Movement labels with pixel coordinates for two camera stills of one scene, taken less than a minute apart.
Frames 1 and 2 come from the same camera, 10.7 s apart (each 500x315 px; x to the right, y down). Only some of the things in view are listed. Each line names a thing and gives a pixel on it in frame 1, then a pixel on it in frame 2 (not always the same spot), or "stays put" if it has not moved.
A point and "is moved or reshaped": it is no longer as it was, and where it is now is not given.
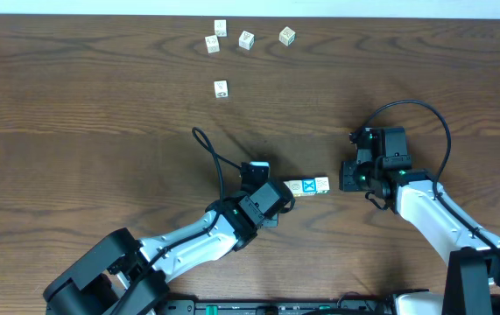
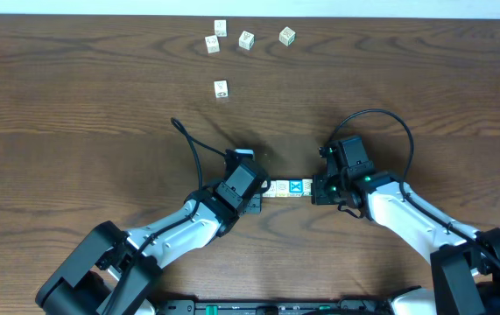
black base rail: [275, 307] stays put
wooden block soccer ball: [221, 89] stays put
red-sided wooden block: [213, 45] stays put
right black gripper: [348, 181] → [319, 196]
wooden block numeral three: [246, 40] stays put
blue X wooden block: [309, 186] is moved or reshaped
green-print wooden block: [287, 36] stays put
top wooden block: [221, 28] stays put
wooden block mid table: [322, 185] is moved or reshaped
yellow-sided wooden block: [296, 187] is moved or reshaped
